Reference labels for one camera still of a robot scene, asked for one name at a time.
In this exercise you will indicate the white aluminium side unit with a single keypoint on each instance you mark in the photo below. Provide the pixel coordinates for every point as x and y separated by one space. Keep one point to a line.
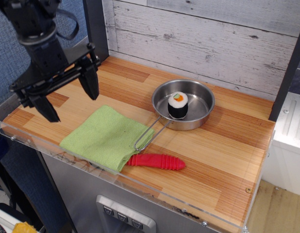
282 165

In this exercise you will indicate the small steel frying pan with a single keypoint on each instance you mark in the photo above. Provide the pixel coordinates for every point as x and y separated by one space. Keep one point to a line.
201 102

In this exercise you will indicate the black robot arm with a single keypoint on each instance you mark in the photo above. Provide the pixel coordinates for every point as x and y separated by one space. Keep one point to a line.
33 21

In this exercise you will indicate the yellow object bottom left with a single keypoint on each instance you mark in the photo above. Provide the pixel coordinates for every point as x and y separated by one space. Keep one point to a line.
23 227

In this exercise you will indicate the plush sushi roll toy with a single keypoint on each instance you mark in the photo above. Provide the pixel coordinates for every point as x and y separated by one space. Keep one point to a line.
178 105

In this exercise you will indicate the clear acrylic front guard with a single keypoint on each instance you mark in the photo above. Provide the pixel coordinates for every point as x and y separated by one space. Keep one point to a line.
223 158

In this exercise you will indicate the green cloth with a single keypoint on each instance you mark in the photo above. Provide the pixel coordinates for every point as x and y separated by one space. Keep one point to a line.
107 138

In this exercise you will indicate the silver control panel with buttons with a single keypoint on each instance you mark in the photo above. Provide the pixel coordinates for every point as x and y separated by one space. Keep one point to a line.
118 218

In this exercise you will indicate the red handled metal spoon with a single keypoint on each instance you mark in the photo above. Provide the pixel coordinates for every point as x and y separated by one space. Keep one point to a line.
161 161

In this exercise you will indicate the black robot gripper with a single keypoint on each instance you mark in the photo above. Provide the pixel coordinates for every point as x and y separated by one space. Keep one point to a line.
51 68

